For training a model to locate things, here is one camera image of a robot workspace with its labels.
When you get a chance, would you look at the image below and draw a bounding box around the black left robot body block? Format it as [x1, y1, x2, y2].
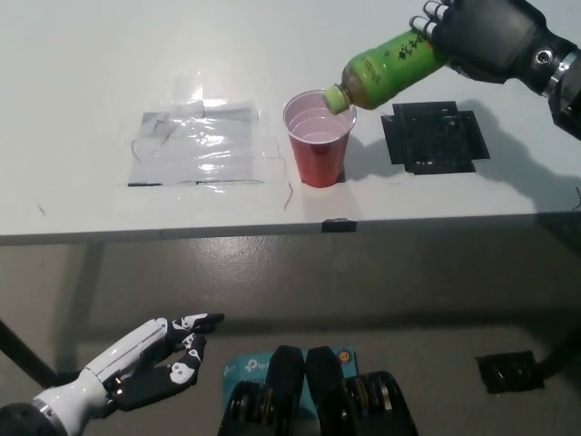
[217, 345, 307, 436]

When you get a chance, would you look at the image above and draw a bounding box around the red plastic cup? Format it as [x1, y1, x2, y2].
[281, 89, 358, 188]

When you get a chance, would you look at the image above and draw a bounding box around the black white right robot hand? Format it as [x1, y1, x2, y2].
[408, 0, 578, 95]

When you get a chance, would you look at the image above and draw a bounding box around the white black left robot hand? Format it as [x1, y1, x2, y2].
[32, 312, 226, 415]

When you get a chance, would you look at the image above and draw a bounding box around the teal tp-link cardboard box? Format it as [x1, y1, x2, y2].
[221, 347, 363, 410]

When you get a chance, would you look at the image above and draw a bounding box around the black table leg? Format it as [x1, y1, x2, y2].
[0, 317, 58, 387]

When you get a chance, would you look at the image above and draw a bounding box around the black tape square patch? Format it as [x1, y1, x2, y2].
[379, 100, 490, 174]

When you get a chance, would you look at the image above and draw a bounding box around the green tea plastic bottle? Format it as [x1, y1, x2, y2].
[321, 29, 454, 114]

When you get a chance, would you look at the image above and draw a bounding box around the clear plastic sheet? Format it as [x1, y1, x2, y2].
[128, 100, 269, 188]

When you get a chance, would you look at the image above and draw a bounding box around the black floor tape patch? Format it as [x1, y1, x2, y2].
[475, 350, 546, 394]

